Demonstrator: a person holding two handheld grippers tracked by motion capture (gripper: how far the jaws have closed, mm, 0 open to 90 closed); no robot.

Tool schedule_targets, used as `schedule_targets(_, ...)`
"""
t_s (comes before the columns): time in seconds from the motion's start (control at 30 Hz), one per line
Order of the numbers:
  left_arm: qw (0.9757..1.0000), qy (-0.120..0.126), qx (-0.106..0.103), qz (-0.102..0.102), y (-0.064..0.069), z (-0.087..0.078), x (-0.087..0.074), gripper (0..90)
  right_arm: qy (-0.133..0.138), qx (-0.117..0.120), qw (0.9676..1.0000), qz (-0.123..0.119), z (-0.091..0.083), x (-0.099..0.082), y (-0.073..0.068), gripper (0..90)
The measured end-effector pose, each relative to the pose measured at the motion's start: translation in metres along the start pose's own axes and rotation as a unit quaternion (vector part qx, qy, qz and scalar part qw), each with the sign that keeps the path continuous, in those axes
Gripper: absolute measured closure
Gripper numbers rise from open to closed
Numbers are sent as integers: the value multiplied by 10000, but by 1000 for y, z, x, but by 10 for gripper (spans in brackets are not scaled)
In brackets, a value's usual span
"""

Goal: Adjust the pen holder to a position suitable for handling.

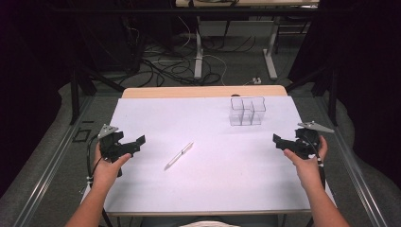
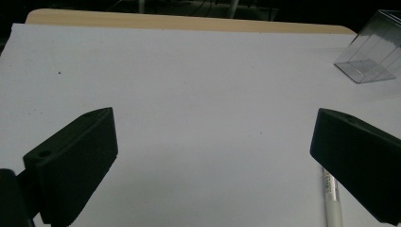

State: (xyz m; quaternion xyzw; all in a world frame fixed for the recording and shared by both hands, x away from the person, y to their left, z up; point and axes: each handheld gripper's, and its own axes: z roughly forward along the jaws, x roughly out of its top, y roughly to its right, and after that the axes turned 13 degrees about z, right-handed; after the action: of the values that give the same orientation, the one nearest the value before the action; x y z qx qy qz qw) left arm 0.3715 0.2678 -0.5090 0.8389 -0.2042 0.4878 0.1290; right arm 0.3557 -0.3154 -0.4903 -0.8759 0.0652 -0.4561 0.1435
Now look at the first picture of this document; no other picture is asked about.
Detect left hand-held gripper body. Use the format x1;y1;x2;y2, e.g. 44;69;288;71
96;124;132;178

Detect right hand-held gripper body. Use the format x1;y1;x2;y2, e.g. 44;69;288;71
294;120;336;161

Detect person's left hand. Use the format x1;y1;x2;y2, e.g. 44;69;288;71
92;143;133;191

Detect person's right hand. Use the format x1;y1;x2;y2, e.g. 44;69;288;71
282;134;329;191

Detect clear plastic compartment organizer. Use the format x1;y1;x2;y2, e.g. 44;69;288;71
229;96;267;128

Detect white pen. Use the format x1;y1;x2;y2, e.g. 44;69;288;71
163;141;195;171

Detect black metal stand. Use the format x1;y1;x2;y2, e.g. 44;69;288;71
68;60;127;127
284;62;340;128

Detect white plug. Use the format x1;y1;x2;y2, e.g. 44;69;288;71
242;76;263;87

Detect white table cover sheet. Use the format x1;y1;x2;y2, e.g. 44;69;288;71
80;96;337;216

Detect white desk leg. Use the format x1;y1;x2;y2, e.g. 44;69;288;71
262;15;282;81
193;15;204;80

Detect dark curtain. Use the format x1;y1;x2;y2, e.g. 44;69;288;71
0;0;79;200
288;0;401;190

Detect person's light clothing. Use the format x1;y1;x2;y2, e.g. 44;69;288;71
178;219;236;227

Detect light wooden desk top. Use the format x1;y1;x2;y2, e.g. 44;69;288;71
174;0;320;9

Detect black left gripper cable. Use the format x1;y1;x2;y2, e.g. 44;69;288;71
85;133;115;227

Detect metal floor rail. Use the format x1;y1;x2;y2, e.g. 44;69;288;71
12;94;96;227
315;94;390;227

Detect bundle of black floor cables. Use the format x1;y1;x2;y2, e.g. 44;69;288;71
119;34;257;88

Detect white floor cable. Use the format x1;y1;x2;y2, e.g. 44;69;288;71
176;15;229;87

